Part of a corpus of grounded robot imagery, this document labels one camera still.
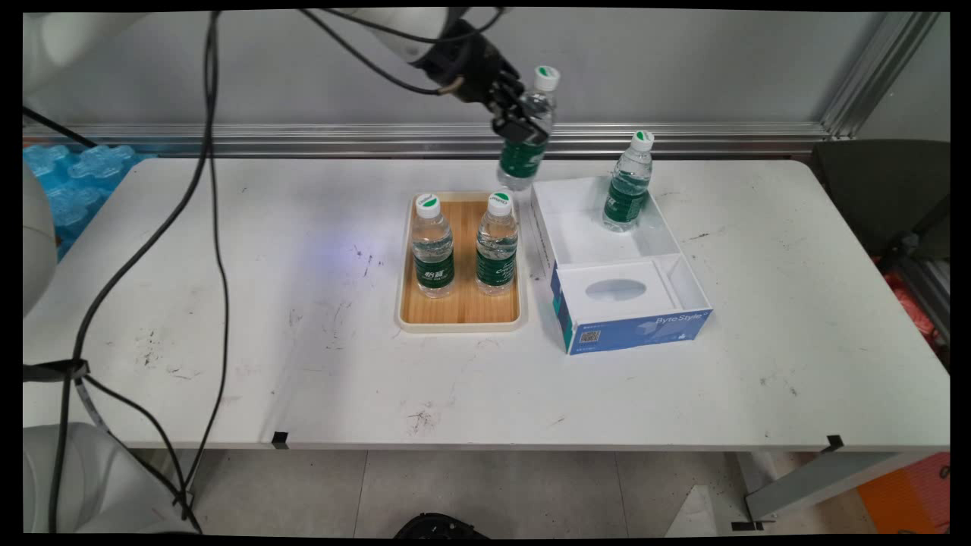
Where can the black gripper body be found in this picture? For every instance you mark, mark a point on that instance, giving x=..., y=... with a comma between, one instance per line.
x=470, y=64

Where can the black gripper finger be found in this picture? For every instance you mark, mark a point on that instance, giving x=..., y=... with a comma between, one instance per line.
x=522, y=129
x=518, y=92

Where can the green label water bottle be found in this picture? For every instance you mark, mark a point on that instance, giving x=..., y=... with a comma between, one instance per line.
x=497, y=254
x=522, y=163
x=626, y=189
x=433, y=258

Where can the bamboo tray with cream rim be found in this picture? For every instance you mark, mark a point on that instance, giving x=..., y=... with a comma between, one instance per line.
x=463, y=307

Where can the white and blue cardboard box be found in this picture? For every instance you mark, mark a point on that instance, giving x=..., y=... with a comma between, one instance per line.
x=637, y=330

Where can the black tape mark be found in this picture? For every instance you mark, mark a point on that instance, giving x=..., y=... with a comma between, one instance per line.
x=834, y=444
x=280, y=440

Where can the black round object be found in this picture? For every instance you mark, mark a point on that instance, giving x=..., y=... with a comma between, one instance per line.
x=440, y=527

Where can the red bag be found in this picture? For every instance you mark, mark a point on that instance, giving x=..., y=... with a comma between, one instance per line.
x=914, y=311

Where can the black floor tape strip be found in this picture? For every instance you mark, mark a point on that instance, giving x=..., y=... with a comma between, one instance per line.
x=747, y=525

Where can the white slanted table leg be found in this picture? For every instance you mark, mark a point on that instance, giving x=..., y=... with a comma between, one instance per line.
x=819, y=481

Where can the orange floor mat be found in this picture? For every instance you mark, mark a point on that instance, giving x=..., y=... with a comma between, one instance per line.
x=906, y=497

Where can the horizontal aluminium frame rail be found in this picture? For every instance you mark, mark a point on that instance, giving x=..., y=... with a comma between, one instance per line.
x=683, y=140

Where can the diagonal aluminium frame profile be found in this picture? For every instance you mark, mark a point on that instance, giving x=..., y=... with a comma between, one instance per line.
x=880, y=72

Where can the grey aluminium side frame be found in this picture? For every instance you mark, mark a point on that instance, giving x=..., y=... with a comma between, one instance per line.
x=929, y=292

